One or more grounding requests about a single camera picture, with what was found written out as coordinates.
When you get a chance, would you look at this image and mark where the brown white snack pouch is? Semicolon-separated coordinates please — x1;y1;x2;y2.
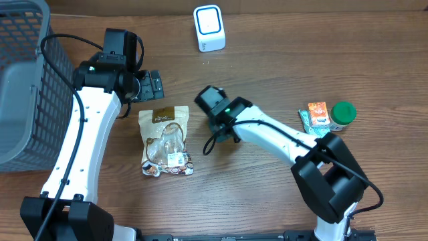
138;106;194;177

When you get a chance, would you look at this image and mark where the small orange snack packet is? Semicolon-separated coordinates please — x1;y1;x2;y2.
308;102;330;127

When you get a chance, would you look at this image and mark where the teal orange snack pack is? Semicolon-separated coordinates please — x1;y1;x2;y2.
298;110;330;138

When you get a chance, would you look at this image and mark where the green lidded jar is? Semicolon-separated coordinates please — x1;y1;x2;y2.
329;101;357;131

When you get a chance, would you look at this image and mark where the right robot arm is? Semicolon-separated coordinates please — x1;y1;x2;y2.
198;95;369;240

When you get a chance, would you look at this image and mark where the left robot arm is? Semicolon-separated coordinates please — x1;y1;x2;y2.
20;61;164;240

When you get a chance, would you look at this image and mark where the white barcode scanner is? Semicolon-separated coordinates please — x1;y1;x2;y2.
193;5;226;52

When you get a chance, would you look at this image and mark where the grey plastic shopping basket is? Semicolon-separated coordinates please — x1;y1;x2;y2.
1;0;73;173

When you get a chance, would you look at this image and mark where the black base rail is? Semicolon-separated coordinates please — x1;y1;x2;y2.
140;229;379;241

